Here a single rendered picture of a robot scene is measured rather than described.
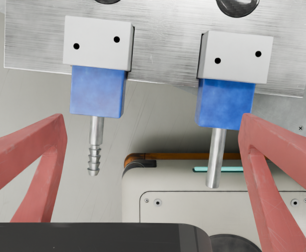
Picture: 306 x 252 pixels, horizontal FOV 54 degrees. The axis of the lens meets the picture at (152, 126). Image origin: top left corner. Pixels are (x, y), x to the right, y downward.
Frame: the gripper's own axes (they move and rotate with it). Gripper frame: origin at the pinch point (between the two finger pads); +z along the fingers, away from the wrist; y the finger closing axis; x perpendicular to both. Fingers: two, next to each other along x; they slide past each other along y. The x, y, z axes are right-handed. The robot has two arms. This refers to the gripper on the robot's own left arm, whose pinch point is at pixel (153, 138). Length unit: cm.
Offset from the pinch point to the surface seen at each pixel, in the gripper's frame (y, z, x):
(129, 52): 1.8, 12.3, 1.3
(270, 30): -9.8, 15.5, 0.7
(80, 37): 5.4, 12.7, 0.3
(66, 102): 32, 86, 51
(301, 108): -15.6, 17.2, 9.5
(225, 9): -6.1, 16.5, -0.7
